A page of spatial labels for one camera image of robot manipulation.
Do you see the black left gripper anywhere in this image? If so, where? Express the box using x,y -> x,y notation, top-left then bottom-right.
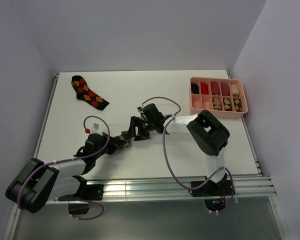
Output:
93,132 -> 125,160

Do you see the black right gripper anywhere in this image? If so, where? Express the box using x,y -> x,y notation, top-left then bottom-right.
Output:
125,115 -> 156,141

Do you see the black red yellow argyle sock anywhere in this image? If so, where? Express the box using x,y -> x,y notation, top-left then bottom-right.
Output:
71,75 -> 110,111

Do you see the beige orange brown argyle sock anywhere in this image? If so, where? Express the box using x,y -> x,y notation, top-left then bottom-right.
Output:
212,97 -> 222,111

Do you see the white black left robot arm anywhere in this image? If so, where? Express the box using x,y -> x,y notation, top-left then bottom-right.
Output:
5,132 -> 131,213

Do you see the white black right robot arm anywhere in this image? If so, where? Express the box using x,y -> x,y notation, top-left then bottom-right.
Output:
125,103 -> 230,195

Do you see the black rolled sock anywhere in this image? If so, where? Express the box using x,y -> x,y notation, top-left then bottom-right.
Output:
190,83 -> 200,95

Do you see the red rolled sock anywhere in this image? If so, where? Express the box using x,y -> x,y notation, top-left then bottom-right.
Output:
200,82 -> 209,95

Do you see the dark pink rolled sock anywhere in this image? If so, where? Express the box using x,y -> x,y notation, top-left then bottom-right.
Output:
211,82 -> 220,96

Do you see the pink divided organizer tray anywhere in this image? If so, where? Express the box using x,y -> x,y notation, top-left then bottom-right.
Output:
189,77 -> 248,119

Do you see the brown yellow argyle rolled sock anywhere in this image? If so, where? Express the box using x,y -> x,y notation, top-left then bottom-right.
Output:
223,98 -> 233,112

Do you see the magenta rolled sock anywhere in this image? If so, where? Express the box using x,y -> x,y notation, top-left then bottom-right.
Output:
220,83 -> 231,96

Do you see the brown cream argyle rolled sock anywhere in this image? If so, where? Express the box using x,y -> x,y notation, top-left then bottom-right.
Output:
233,98 -> 243,112

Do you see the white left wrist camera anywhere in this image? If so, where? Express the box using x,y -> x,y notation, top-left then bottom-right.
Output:
90,123 -> 100,134

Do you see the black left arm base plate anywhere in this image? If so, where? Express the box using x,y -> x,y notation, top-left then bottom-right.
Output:
58,184 -> 104,201

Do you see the black box under rail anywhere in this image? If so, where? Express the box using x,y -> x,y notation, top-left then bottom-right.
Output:
68,203 -> 90,215

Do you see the aluminium table edge rail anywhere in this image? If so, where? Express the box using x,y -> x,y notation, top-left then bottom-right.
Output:
33,73 -> 60,159

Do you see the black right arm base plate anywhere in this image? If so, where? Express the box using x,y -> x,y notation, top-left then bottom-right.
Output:
188,180 -> 236,197

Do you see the aluminium front mounting rail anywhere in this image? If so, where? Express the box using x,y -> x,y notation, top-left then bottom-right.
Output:
86,174 -> 277,202

